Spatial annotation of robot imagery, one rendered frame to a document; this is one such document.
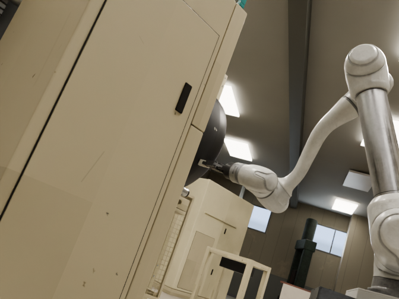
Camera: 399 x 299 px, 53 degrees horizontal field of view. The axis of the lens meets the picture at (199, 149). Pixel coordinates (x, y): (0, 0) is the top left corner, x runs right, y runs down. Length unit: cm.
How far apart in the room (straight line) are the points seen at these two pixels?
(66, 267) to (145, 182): 24
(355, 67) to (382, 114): 18
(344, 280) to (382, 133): 1202
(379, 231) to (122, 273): 72
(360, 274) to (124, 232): 1266
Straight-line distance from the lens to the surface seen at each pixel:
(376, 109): 144
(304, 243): 1272
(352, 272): 1337
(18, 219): 78
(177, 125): 95
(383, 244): 124
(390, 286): 145
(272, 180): 159
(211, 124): 191
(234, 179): 168
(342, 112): 165
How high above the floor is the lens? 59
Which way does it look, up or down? 15 degrees up
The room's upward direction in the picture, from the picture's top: 20 degrees clockwise
